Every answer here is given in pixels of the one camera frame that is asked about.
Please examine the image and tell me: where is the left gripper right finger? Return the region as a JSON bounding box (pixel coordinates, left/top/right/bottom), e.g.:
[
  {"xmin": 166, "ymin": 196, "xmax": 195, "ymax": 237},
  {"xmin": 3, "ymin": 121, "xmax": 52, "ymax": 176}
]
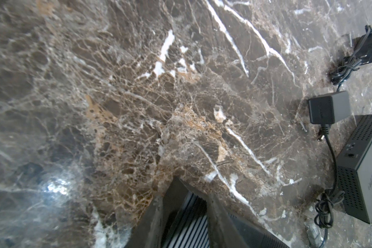
[{"xmin": 206, "ymin": 193, "xmax": 292, "ymax": 248}]

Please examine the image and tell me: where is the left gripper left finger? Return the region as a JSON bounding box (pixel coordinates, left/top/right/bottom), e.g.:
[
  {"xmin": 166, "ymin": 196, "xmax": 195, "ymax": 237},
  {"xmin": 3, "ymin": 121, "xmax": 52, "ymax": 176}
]
[{"xmin": 123, "ymin": 176, "xmax": 193, "ymax": 248}]

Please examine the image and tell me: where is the black adapter cable with plug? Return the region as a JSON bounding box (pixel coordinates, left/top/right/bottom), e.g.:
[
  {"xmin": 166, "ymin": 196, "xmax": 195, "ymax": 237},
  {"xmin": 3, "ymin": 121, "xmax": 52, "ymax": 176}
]
[{"xmin": 312, "ymin": 123, "xmax": 346, "ymax": 248}]

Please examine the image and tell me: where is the square dark grey switch box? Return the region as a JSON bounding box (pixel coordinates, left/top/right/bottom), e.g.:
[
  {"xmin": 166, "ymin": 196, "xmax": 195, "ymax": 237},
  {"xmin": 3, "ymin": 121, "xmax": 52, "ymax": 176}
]
[{"xmin": 336, "ymin": 115, "xmax": 372, "ymax": 224}]

